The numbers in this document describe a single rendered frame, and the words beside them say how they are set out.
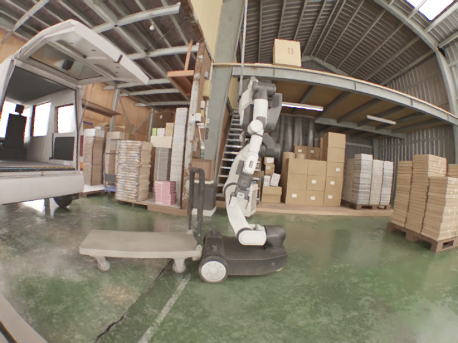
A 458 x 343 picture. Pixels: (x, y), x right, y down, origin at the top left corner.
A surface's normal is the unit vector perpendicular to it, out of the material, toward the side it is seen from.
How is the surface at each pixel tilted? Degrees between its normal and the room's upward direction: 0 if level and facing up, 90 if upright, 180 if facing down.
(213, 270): 90
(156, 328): 0
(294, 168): 90
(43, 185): 87
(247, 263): 90
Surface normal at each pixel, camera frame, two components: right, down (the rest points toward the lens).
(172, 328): 0.07, -1.00
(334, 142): -0.08, 0.02
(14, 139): 0.98, 0.14
